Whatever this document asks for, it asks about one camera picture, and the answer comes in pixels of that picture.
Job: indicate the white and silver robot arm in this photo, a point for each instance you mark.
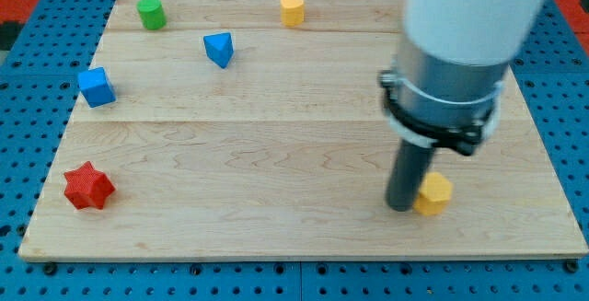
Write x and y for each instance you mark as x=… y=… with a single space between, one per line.
x=444 y=86

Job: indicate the blue triangle block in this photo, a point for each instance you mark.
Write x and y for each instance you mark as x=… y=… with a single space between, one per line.
x=219 y=48

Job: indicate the wooden board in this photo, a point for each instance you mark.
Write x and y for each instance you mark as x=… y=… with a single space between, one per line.
x=284 y=155

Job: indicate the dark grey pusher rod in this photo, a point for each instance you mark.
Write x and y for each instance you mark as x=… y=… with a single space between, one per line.
x=411 y=165

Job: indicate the yellow heart block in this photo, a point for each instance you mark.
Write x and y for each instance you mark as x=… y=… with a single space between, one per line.
x=292 y=12

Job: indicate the yellow hexagon block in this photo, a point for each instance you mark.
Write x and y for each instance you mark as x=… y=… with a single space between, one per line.
x=434 y=194

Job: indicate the green cylinder block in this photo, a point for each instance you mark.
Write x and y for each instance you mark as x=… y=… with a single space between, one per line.
x=151 y=13

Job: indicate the blue cube block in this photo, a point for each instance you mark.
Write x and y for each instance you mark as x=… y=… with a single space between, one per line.
x=95 y=87

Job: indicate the red star block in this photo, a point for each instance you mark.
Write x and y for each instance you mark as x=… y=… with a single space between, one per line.
x=87 y=187

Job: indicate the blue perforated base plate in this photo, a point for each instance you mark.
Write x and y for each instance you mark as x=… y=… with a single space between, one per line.
x=38 y=90

